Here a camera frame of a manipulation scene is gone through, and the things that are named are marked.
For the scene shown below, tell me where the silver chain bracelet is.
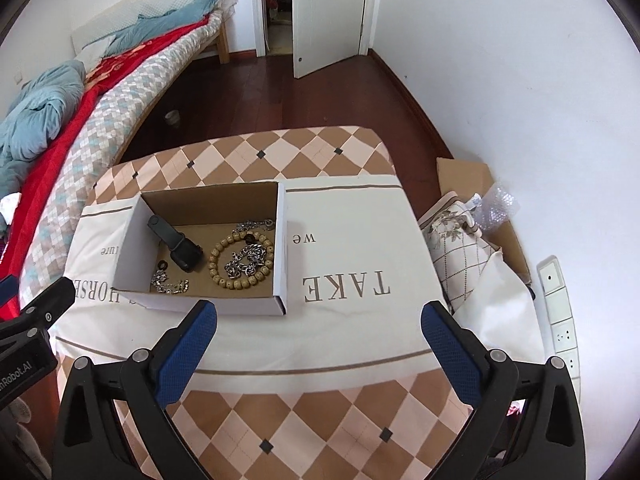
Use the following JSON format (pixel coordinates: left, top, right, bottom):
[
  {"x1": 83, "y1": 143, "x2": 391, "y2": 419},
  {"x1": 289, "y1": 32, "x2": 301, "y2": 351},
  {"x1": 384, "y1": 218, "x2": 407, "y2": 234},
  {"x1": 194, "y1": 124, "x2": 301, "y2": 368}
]
[{"x1": 150, "y1": 266, "x2": 191, "y2": 296}]

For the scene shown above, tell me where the wooden bead bracelet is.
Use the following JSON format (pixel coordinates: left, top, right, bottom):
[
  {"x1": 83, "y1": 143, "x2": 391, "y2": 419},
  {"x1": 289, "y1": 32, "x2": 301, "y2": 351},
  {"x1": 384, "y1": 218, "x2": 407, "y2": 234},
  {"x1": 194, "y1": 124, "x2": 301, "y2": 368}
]
[{"x1": 207, "y1": 227, "x2": 277, "y2": 292}]

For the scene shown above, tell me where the silver chain necklace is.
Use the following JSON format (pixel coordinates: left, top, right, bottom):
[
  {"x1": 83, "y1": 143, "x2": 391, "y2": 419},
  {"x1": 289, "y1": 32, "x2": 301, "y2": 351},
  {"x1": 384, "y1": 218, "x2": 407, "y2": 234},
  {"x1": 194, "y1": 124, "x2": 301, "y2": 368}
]
[{"x1": 222, "y1": 216, "x2": 277, "y2": 281}]

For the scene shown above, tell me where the white power strip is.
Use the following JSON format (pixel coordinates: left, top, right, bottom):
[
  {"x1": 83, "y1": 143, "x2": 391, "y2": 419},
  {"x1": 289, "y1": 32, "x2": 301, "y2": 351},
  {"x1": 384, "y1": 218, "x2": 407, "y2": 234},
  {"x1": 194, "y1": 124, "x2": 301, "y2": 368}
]
[{"x1": 537, "y1": 256, "x2": 582, "y2": 399}]

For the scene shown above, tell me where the diamond pattern tablecloth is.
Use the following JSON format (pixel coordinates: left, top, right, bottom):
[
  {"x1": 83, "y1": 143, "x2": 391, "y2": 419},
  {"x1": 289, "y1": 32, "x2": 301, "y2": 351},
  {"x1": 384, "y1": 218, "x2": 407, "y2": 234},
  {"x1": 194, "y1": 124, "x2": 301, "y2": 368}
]
[{"x1": 87, "y1": 127, "x2": 468, "y2": 479}]

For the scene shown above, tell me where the bed with checkered mattress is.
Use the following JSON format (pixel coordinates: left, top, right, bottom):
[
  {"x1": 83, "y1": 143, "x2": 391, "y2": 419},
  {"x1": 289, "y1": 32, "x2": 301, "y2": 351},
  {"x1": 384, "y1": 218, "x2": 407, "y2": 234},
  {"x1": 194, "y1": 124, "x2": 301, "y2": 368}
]
[{"x1": 0, "y1": 0, "x2": 240, "y2": 321}]

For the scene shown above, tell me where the open cardboard box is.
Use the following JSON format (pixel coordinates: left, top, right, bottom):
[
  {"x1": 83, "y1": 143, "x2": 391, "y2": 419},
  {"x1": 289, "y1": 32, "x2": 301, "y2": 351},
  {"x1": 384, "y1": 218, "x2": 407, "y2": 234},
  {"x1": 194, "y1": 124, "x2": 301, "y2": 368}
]
[{"x1": 112, "y1": 181, "x2": 286, "y2": 316}]

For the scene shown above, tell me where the floral patterned pillow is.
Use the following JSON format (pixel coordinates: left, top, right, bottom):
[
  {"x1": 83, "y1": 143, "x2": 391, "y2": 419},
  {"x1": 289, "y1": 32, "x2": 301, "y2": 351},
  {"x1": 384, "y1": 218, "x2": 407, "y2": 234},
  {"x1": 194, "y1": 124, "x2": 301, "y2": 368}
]
[{"x1": 418, "y1": 192, "x2": 501, "y2": 313}]

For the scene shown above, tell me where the blue quilt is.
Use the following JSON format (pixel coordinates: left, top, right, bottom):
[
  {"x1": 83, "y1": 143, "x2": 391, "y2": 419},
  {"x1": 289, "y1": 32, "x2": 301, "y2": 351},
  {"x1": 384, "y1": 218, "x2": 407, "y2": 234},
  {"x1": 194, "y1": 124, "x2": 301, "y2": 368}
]
[{"x1": 1, "y1": 0, "x2": 218, "y2": 197}]

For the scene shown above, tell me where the clear bubble wrap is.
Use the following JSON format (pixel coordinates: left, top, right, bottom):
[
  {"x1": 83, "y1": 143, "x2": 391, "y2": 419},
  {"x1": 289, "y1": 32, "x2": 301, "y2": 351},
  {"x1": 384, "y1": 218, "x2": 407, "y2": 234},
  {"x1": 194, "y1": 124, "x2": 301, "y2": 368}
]
[{"x1": 468, "y1": 182, "x2": 520, "y2": 232}]

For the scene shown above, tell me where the white printed cloth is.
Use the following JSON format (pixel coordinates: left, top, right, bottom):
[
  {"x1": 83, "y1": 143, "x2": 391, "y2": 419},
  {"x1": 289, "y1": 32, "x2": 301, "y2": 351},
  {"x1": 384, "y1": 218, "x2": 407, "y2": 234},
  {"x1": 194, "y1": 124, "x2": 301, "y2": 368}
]
[{"x1": 53, "y1": 176, "x2": 442, "y2": 393}]

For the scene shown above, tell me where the small round floor object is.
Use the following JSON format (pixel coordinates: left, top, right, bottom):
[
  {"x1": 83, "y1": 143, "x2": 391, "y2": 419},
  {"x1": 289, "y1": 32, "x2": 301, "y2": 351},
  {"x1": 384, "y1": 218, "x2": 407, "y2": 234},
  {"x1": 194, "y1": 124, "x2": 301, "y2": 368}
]
[{"x1": 165, "y1": 110, "x2": 180, "y2": 127}]

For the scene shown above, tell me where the flat brown cardboard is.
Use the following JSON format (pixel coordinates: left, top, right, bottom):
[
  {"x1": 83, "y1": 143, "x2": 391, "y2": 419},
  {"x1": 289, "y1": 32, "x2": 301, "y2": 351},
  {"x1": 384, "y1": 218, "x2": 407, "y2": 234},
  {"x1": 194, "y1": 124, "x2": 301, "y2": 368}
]
[{"x1": 436, "y1": 157, "x2": 532, "y2": 285}]

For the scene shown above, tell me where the white headboard cushion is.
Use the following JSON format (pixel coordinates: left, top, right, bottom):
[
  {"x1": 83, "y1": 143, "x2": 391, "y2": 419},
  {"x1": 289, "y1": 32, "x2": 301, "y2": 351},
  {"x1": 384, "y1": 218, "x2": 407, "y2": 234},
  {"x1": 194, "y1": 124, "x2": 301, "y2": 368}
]
[{"x1": 70, "y1": 0, "x2": 238, "y2": 54}]

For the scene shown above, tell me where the white door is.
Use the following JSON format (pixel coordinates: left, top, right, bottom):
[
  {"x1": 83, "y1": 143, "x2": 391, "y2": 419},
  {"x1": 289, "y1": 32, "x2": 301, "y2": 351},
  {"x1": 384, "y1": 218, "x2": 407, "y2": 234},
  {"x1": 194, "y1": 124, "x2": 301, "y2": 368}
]
[{"x1": 292, "y1": 0, "x2": 364, "y2": 79}]

